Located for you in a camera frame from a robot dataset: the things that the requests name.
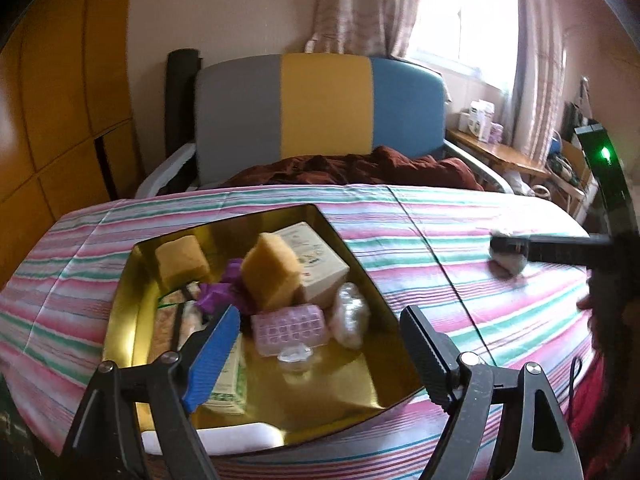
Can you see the grey yellow blue chair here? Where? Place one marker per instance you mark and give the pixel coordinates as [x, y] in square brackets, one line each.
[325, 105]

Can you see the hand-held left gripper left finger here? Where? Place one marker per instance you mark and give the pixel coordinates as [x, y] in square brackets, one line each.
[215, 355]

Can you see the person's right hand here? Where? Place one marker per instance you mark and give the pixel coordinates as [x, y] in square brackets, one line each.
[605, 310]

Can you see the pink plastic tray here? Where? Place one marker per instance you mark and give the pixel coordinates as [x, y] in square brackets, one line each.
[290, 327]

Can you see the person's red clothing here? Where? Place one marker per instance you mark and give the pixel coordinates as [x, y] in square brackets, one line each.
[600, 400]

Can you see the wooden wardrobe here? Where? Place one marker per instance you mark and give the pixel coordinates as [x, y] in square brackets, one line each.
[60, 85]

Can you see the wooden side table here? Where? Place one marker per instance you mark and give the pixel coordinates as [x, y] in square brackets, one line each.
[505, 152]

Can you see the small clear plastic cup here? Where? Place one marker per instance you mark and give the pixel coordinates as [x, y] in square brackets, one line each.
[296, 355]

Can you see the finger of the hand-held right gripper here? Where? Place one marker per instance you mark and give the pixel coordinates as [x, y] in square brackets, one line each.
[555, 249]

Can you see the patterned curtain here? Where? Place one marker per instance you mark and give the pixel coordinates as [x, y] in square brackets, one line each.
[537, 60]
[360, 5]

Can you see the white foam block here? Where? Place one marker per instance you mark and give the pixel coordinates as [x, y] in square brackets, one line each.
[215, 437]

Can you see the blue container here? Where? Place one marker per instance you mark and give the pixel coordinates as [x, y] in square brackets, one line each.
[557, 145]

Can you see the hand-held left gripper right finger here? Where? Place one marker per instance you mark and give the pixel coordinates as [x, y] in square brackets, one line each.
[425, 355]

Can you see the yellow green scouring pad packet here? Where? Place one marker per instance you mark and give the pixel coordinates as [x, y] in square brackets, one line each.
[167, 330]

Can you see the green paper box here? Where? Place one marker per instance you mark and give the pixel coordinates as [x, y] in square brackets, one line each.
[230, 380]

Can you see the small white bundle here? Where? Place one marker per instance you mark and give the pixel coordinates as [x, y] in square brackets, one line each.
[510, 265]

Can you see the white roll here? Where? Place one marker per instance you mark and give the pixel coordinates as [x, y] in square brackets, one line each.
[350, 315]

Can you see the yellow sponge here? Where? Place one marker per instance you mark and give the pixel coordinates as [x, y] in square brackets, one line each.
[180, 260]
[270, 272]

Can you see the beige cardboard box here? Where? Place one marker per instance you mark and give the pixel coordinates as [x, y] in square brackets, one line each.
[320, 270]

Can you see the small purple box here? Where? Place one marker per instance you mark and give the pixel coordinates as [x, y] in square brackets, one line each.
[496, 132]

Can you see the window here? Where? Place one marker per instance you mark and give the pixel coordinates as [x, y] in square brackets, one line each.
[465, 5]

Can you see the gold tin box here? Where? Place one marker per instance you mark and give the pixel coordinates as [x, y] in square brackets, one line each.
[350, 385]

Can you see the purple plastic piece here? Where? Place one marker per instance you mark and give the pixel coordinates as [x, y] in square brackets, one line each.
[235, 270]
[217, 297]

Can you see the striped tablecloth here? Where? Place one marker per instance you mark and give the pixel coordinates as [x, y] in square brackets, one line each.
[450, 220]

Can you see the dark red blanket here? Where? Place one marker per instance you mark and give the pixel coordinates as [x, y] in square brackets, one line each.
[350, 167]

